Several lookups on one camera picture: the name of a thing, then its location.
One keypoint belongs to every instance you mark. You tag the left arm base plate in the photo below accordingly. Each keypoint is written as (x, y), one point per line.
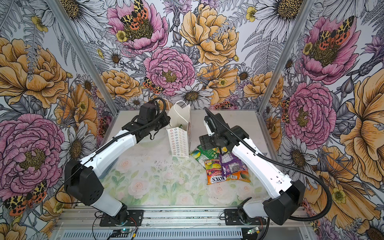
(127, 218)

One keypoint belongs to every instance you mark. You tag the green candy bag lying flat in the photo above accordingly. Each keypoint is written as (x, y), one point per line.
(201, 155)

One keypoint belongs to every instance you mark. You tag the orange snack bag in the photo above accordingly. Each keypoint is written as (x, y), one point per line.
(240, 176)

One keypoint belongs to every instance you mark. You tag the left aluminium corner post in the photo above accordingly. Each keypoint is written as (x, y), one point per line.
(69, 30)

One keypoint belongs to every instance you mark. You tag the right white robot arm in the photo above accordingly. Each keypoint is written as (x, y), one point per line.
(285, 195)

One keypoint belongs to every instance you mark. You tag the purple Fox's candy bag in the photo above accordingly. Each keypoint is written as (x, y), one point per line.
(231, 164)

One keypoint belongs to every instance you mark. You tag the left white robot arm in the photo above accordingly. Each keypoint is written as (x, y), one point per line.
(82, 177)

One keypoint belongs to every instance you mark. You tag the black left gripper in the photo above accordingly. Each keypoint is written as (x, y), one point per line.
(166, 120)

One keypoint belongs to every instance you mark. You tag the aluminium front rail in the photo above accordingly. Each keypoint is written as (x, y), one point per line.
(176, 223)

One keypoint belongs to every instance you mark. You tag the green Fox's candy bag rear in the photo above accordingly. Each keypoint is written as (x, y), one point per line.
(220, 150)

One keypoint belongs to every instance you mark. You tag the white printed paper bag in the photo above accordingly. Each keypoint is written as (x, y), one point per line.
(180, 114)

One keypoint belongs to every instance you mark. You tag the red yellow Fox's fruits bag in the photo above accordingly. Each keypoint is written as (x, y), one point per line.
(214, 172)

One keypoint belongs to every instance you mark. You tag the aluminium corner post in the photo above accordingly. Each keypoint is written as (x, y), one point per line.
(69, 30)
(291, 40)

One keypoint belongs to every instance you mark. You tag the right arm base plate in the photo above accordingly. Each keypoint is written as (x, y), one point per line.
(232, 218)

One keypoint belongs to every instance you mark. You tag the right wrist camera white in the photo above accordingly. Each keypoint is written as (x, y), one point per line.
(215, 123)

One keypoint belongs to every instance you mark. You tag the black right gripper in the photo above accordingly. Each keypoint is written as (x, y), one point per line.
(205, 141)

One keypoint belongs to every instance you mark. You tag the right aluminium corner post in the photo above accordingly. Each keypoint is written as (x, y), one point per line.
(291, 40)

